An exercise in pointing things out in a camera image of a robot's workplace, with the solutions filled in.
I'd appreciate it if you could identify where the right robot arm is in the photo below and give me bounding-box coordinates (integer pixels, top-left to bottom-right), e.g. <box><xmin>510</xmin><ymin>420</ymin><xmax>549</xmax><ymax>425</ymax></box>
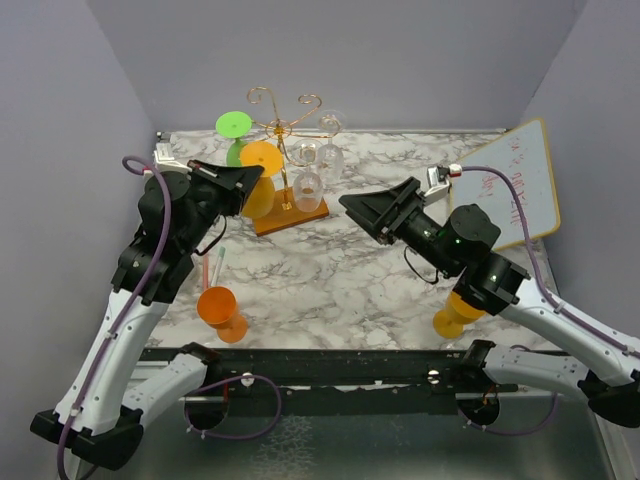
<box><xmin>339</xmin><ymin>167</ymin><xmax>639</xmax><ymax>428</ymax></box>

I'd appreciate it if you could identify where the yellow plastic glass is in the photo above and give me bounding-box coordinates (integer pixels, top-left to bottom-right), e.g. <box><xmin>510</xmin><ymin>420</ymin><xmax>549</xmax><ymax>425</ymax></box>
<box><xmin>433</xmin><ymin>291</ymin><xmax>486</xmax><ymax>339</ymax></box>
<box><xmin>238</xmin><ymin>140</ymin><xmax>285</xmax><ymax>220</ymax></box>

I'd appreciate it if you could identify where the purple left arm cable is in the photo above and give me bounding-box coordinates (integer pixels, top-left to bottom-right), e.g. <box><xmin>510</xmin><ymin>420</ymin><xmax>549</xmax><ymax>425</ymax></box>
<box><xmin>56</xmin><ymin>155</ymin><xmax>174</xmax><ymax>480</ymax></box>

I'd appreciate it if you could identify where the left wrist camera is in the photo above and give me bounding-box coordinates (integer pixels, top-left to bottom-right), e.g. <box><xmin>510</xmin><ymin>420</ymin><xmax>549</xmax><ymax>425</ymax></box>
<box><xmin>153</xmin><ymin>142</ymin><xmax>191</xmax><ymax>174</ymax></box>

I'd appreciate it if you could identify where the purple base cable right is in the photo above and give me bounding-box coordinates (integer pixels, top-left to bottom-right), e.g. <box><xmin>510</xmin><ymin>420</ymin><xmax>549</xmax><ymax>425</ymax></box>
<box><xmin>462</xmin><ymin>392</ymin><xmax>560</xmax><ymax>441</ymax></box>

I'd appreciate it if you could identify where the gold wire glass rack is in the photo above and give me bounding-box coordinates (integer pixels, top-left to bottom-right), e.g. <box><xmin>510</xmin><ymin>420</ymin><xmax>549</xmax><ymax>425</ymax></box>
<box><xmin>240</xmin><ymin>94</ymin><xmax>329</xmax><ymax>237</ymax></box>

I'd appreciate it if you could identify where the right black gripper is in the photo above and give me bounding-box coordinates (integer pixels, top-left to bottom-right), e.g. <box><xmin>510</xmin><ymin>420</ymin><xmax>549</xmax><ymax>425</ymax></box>
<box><xmin>339</xmin><ymin>176</ymin><xmax>458</xmax><ymax>277</ymax></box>

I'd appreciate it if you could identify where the white green pen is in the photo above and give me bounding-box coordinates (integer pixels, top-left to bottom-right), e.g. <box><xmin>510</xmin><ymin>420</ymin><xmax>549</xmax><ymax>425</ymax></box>
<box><xmin>210</xmin><ymin>246</ymin><xmax>226</xmax><ymax>287</ymax></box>

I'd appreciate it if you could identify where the orange plastic wine glass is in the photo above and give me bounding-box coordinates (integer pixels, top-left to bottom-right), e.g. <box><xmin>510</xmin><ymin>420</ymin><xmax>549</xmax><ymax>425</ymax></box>
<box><xmin>196</xmin><ymin>286</ymin><xmax>248</xmax><ymax>344</ymax></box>

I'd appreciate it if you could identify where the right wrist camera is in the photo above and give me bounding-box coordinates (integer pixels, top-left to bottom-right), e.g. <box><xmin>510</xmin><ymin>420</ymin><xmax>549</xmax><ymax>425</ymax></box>
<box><xmin>425</xmin><ymin>164</ymin><xmax>463</xmax><ymax>205</ymax></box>

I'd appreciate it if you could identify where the yellow plastic glass back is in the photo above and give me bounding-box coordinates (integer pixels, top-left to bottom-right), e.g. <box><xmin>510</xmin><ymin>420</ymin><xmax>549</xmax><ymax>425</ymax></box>
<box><xmin>238</xmin><ymin>140</ymin><xmax>285</xmax><ymax>220</ymax></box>

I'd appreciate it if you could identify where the yellow plastic glass front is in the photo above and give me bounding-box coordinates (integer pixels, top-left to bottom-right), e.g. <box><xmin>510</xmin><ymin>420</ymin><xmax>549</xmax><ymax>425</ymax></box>
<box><xmin>433</xmin><ymin>291</ymin><xmax>486</xmax><ymax>339</ymax></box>

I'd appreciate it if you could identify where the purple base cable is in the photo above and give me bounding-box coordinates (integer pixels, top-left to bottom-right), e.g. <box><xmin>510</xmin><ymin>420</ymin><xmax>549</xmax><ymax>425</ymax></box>
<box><xmin>183</xmin><ymin>374</ymin><xmax>284</xmax><ymax>441</ymax></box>
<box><xmin>462</xmin><ymin>392</ymin><xmax>560</xmax><ymax>441</ymax></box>

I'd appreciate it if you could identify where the small whiteboard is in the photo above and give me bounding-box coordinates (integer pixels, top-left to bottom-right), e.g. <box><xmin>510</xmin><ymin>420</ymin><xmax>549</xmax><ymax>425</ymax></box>
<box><xmin>449</xmin><ymin>118</ymin><xmax>561</xmax><ymax>250</ymax></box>

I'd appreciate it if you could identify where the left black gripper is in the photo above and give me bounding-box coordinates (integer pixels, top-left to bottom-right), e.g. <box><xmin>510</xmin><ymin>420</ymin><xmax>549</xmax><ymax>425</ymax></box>
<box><xmin>181</xmin><ymin>159</ymin><xmax>265</xmax><ymax>252</ymax></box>

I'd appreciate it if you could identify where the green plastic wine glass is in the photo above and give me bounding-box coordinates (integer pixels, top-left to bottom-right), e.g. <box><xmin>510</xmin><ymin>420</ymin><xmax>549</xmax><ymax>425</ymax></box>
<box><xmin>215</xmin><ymin>111</ymin><xmax>253</xmax><ymax>167</ymax></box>

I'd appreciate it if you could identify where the pink pen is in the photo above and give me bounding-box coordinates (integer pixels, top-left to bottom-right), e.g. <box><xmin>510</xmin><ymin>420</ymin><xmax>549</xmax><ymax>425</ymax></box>
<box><xmin>201</xmin><ymin>254</ymin><xmax>209</xmax><ymax>292</ymax></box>

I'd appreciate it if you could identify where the clear wine glass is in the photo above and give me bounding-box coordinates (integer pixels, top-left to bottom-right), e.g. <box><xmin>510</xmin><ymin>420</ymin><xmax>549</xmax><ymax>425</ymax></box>
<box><xmin>316</xmin><ymin>110</ymin><xmax>346</xmax><ymax>184</ymax></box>
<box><xmin>291</xmin><ymin>139</ymin><xmax>324</xmax><ymax>213</ymax></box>

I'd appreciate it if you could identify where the black metal base frame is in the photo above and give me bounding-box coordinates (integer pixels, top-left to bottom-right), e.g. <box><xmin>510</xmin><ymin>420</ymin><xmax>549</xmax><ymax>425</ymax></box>
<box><xmin>141</xmin><ymin>343</ymin><xmax>502</xmax><ymax>417</ymax></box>

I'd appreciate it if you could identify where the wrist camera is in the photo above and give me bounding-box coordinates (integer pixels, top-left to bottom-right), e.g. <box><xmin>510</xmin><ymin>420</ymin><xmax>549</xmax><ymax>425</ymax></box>
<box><xmin>425</xmin><ymin>164</ymin><xmax>463</xmax><ymax>205</ymax></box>
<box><xmin>153</xmin><ymin>142</ymin><xmax>191</xmax><ymax>174</ymax></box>

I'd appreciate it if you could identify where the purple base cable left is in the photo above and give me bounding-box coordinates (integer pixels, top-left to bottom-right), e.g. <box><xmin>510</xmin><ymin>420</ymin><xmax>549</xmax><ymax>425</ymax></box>
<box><xmin>183</xmin><ymin>374</ymin><xmax>284</xmax><ymax>441</ymax></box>

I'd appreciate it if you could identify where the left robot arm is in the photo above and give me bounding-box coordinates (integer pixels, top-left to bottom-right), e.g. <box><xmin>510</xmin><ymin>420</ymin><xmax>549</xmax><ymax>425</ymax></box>
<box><xmin>30</xmin><ymin>156</ymin><xmax>264</xmax><ymax>479</ymax></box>

